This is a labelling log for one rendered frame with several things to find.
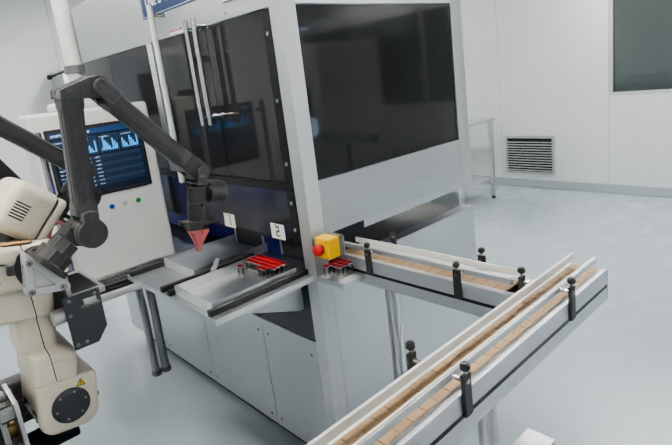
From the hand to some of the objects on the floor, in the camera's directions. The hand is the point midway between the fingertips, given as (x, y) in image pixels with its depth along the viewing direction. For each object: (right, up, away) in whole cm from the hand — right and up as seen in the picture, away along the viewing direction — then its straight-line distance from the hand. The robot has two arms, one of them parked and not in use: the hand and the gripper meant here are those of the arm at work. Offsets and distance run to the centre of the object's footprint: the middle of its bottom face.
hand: (198, 248), depth 164 cm
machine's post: (+48, -96, +43) cm, 115 cm away
